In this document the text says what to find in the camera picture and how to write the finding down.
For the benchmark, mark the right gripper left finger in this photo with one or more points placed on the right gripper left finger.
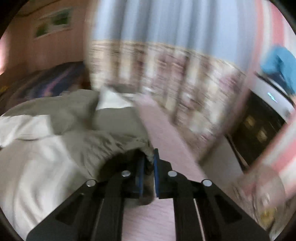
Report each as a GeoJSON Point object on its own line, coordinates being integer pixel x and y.
{"type": "Point", "coordinates": [95, 210]}

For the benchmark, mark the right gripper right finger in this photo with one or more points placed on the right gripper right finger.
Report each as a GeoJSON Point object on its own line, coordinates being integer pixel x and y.
{"type": "Point", "coordinates": [202, 211]}

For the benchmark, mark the grey and white garment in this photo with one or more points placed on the grey and white garment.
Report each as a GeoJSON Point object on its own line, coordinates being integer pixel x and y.
{"type": "Point", "coordinates": [50, 146]}

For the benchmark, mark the striped blue pink blanket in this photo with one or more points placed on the striped blue pink blanket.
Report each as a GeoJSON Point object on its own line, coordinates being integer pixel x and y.
{"type": "Point", "coordinates": [66, 77]}

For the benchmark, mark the blue floral curtain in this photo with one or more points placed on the blue floral curtain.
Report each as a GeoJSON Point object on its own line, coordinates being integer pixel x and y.
{"type": "Point", "coordinates": [191, 57]}

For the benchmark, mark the blue cloth on dispenser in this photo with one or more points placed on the blue cloth on dispenser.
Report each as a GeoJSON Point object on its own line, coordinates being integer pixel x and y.
{"type": "Point", "coordinates": [279, 65]}

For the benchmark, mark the green wall picture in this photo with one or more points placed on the green wall picture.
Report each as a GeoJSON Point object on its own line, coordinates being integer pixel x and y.
{"type": "Point", "coordinates": [53, 22]}

